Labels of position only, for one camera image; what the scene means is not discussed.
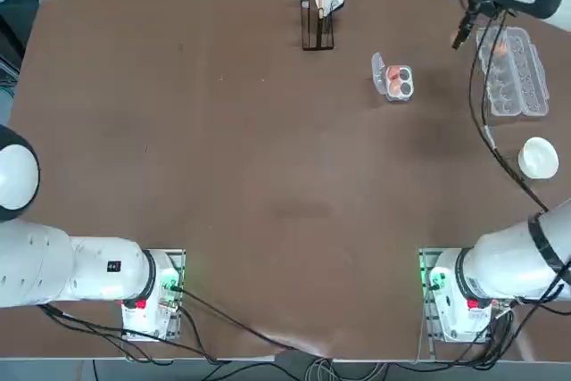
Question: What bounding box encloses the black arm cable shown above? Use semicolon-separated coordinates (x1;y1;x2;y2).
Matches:
468;10;550;212

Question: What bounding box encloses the black power cable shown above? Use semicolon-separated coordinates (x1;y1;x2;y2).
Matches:
171;285;331;358

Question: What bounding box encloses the white paper bowl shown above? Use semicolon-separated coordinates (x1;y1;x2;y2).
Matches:
517;137;559;180

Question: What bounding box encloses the black wire cup rack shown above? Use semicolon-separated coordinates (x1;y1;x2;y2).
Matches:
299;0;336;52

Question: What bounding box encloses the transparent twelve-slot egg tray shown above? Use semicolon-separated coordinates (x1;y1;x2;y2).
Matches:
475;26;550;118

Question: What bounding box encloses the small four-slot egg tray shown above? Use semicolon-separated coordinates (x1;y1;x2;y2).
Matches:
370;51;415;104

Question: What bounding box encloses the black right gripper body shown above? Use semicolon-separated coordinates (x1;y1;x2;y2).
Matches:
467;0;496;21

